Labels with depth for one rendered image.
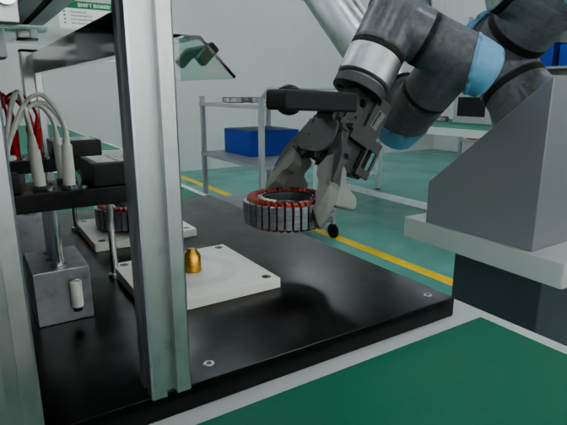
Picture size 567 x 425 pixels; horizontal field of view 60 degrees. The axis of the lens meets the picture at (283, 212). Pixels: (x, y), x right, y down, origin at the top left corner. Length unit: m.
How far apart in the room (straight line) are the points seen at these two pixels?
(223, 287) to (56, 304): 0.16
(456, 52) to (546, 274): 0.35
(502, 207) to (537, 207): 0.06
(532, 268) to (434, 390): 0.43
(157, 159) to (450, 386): 0.30
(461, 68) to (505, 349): 0.36
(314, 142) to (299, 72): 6.44
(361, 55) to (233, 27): 5.96
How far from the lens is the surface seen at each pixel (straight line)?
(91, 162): 0.51
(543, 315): 0.96
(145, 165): 0.33
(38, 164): 0.50
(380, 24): 0.68
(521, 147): 0.83
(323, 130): 0.64
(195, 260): 0.58
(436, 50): 0.70
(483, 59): 0.71
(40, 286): 0.51
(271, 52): 6.84
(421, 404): 0.43
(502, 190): 0.85
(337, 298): 0.54
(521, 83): 0.96
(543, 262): 0.82
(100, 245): 0.73
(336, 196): 0.59
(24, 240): 0.75
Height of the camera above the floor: 0.99
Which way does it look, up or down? 14 degrees down
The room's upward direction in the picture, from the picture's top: straight up
